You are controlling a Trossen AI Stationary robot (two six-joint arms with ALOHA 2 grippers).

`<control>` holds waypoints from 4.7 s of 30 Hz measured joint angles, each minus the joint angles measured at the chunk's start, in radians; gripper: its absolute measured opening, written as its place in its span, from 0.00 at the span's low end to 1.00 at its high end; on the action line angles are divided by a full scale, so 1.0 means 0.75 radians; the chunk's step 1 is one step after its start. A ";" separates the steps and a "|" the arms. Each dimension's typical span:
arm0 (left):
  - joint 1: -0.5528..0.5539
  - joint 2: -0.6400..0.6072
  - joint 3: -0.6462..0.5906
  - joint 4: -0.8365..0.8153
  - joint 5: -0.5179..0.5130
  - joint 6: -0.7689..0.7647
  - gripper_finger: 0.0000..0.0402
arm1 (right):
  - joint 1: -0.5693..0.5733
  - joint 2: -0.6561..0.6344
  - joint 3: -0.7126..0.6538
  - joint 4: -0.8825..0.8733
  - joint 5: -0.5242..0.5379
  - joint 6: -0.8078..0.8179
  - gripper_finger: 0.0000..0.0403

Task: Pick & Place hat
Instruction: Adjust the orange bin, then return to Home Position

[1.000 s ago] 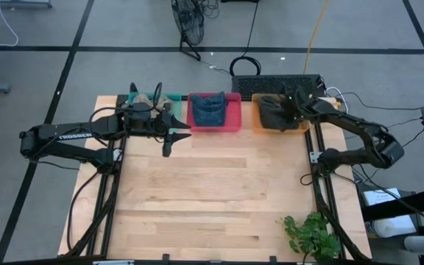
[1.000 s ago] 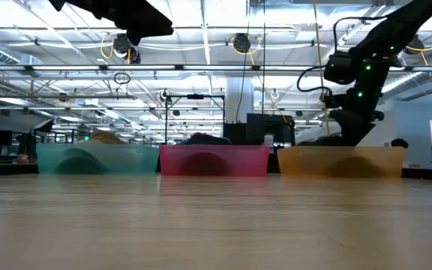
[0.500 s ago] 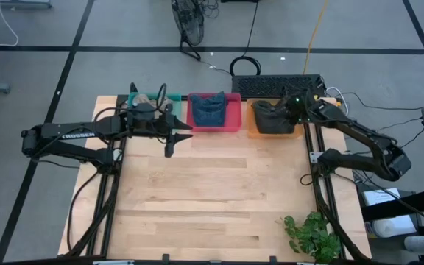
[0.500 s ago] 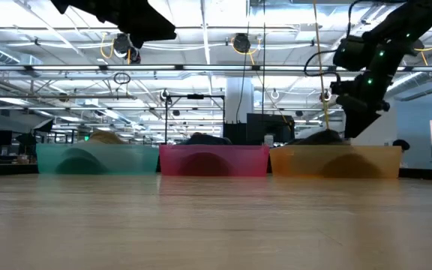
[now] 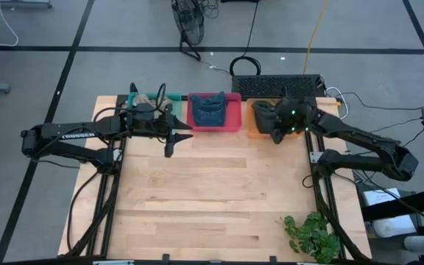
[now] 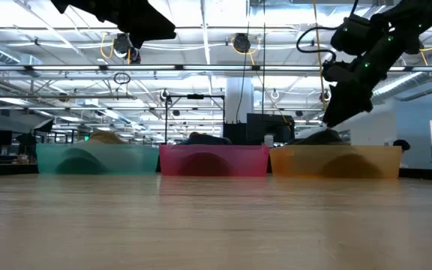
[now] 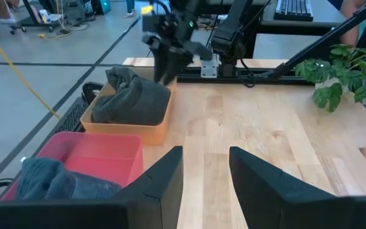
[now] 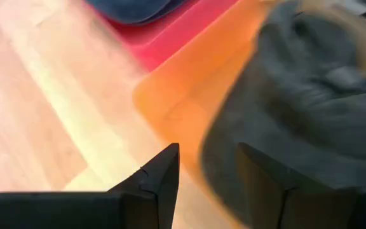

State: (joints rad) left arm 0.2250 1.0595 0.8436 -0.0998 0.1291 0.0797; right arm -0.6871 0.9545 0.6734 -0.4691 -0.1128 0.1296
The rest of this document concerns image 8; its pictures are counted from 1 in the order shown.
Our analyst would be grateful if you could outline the blue towels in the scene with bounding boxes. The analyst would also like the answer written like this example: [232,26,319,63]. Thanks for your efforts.
[85,0,189,25]

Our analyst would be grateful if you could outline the pink plastic bin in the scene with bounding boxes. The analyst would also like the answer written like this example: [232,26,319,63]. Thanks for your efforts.
[84,0,240,73]

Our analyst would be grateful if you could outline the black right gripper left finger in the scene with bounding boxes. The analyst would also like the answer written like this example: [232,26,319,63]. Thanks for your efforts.
[0,142,180,229]

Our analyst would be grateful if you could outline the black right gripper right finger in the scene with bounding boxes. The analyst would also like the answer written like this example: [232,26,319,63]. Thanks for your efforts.
[236,142,366,229]

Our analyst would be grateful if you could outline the black cap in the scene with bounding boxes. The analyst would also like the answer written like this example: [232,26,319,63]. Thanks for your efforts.
[200,0,366,228]

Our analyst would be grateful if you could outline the orange plastic bin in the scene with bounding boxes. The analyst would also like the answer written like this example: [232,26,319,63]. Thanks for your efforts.
[132,0,276,229]

